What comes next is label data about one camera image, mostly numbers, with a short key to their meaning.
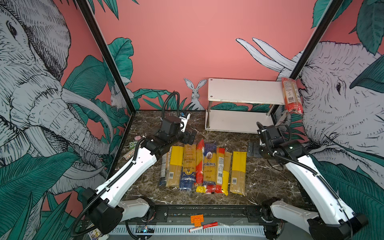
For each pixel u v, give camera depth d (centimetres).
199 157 90
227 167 89
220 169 84
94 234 67
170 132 54
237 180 83
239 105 123
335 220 37
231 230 70
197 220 72
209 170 82
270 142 52
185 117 63
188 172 82
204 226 70
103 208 37
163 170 86
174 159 90
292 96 76
